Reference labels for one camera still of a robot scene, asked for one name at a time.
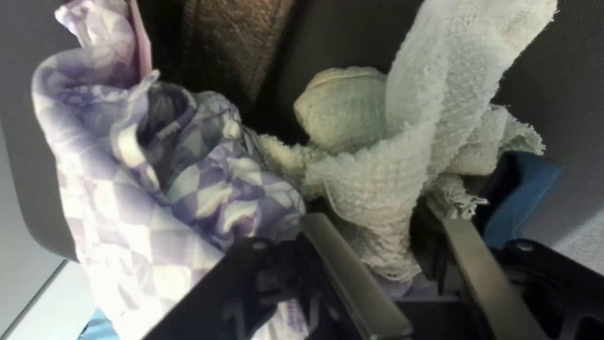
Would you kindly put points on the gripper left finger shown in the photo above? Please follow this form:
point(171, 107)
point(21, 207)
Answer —
point(330, 278)

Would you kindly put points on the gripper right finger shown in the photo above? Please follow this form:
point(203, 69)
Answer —
point(519, 293)

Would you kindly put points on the blue marker eraser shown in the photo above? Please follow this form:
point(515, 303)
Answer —
point(514, 198)

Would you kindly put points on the white terry towel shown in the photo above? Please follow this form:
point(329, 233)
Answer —
point(406, 141)

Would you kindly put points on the purple checkered cloth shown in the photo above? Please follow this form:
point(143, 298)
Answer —
point(155, 189)

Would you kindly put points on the brown cloth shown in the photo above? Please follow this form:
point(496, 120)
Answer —
point(226, 42)

